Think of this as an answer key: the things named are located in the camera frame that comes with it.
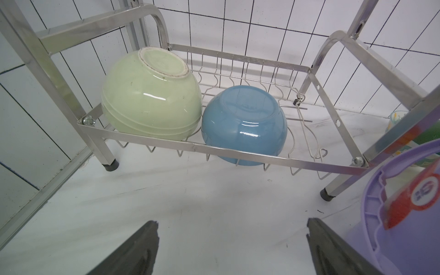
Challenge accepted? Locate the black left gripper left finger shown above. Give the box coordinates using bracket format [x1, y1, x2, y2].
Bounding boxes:
[89, 221, 159, 275]

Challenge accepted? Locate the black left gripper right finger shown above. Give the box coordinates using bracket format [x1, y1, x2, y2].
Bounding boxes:
[307, 218, 381, 275]

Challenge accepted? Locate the purple plastic bucket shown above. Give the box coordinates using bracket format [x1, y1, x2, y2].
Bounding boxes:
[344, 140, 440, 275]

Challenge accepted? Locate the blue ceramic bowl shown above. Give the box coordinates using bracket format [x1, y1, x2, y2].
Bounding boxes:
[201, 85, 288, 157]

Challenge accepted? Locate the pale green ceramic bowl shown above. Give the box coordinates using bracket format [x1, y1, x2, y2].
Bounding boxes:
[101, 47, 202, 141]

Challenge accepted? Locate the steel dish rack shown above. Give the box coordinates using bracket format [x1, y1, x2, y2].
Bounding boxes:
[0, 0, 440, 202]

